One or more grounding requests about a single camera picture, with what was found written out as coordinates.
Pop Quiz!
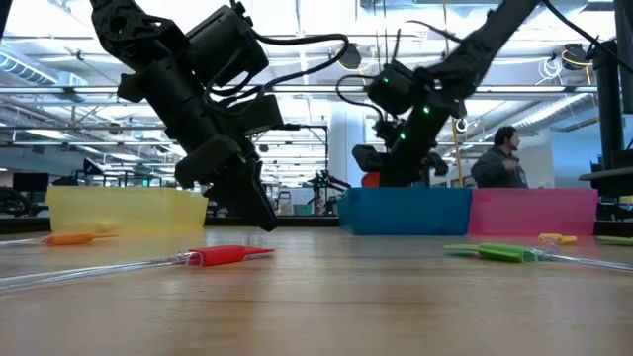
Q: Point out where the orange spatula clear handle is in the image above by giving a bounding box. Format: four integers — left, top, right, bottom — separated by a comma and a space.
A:
0, 231, 119, 248

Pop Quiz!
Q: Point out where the silver ceiling air duct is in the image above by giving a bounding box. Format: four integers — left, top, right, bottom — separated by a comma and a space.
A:
0, 51, 89, 89

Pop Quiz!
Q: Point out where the black upright post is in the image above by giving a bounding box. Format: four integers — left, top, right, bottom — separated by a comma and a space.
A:
590, 0, 633, 172

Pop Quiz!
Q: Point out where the yellow plastic bin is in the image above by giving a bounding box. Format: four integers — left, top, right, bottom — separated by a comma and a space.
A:
45, 186, 210, 235

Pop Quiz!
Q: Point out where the person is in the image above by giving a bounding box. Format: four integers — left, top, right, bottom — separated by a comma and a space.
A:
469, 126, 529, 189

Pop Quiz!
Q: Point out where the yellow spatula clear handle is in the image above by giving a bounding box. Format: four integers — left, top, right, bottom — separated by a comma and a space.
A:
537, 232, 579, 246

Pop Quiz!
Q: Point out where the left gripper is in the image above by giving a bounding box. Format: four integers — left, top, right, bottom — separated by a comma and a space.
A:
117, 58, 286, 232

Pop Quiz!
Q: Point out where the pink plastic bin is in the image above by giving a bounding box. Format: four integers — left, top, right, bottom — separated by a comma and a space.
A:
468, 187, 599, 237

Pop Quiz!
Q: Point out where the black ceiling cable reel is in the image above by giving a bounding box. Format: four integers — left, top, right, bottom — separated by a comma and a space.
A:
562, 43, 588, 69
338, 43, 363, 71

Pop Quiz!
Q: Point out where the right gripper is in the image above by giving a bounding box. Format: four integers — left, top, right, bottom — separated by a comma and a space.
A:
351, 118, 449, 188

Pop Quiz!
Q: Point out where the black side shelf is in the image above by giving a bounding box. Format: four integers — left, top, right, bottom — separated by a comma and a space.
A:
578, 166, 633, 199

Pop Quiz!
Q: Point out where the red spatula clear handle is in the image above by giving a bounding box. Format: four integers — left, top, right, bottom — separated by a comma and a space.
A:
0, 245, 276, 294

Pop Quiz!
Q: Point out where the black background monitor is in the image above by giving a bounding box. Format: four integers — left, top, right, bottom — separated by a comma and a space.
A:
12, 172, 50, 195

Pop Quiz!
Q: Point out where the yellow hanging power cable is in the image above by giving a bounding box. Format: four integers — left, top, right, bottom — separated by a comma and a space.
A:
448, 116, 467, 190

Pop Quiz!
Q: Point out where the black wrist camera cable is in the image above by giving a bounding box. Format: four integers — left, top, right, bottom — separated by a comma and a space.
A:
205, 32, 351, 108

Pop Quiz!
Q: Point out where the black background rig frame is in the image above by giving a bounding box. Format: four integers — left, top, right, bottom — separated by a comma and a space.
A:
284, 123, 330, 217

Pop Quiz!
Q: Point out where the green spatula clear handle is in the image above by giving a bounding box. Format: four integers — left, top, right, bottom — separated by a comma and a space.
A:
595, 234, 633, 247
443, 242, 633, 273

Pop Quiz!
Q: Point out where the blue plastic bin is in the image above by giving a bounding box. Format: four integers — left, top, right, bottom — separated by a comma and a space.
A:
337, 186, 474, 236

